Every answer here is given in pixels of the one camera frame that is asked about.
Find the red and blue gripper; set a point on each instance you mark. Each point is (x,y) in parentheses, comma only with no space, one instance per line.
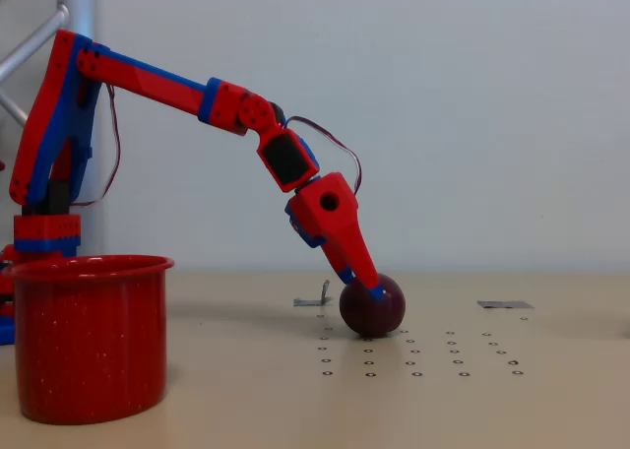
(331,219)

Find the dark purple plum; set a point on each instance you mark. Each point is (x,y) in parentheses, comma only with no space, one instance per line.
(364,316)

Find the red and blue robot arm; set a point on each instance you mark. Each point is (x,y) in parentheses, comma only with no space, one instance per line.
(157,87)

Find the red enamel mug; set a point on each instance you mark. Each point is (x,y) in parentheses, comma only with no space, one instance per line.
(88,340)

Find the curled grey tape piece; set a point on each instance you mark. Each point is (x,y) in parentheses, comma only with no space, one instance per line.
(315,301)

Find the flat grey tape piece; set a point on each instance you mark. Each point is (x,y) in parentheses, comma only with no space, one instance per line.
(504,304)

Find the silver metal truss frame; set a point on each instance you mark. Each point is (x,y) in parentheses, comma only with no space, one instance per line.
(79,6)

